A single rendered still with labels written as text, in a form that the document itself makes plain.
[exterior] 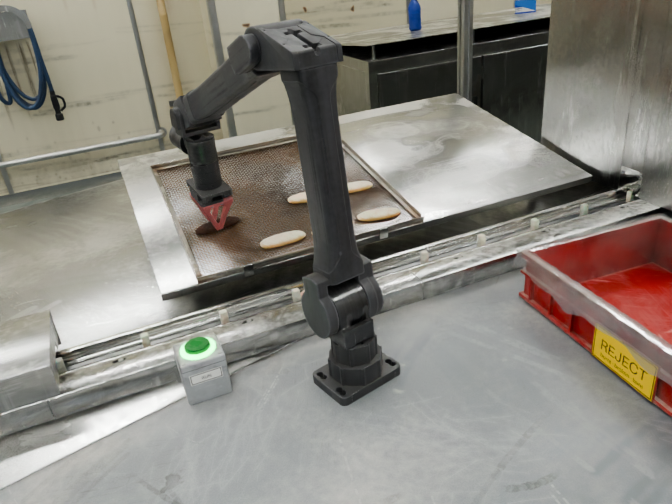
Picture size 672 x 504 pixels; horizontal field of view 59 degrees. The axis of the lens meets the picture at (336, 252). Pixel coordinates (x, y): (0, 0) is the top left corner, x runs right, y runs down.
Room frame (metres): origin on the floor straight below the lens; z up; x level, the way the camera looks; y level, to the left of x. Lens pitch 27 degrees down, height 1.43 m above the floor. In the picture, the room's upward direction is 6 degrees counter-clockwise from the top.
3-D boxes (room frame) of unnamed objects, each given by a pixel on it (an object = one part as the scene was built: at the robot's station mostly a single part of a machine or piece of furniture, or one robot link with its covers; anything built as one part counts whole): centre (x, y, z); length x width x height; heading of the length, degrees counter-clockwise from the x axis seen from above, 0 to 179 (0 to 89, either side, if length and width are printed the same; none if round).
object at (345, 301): (0.77, 0.00, 0.94); 0.09 x 0.05 x 0.10; 33
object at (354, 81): (3.66, -0.94, 0.51); 1.93 x 1.05 x 1.02; 111
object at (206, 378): (0.76, 0.23, 0.84); 0.08 x 0.08 x 0.11; 21
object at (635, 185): (1.26, -0.69, 0.90); 0.06 x 0.01 x 0.06; 21
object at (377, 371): (0.75, -0.01, 0.86); 0.12 x 0.09 x 0.08; 125
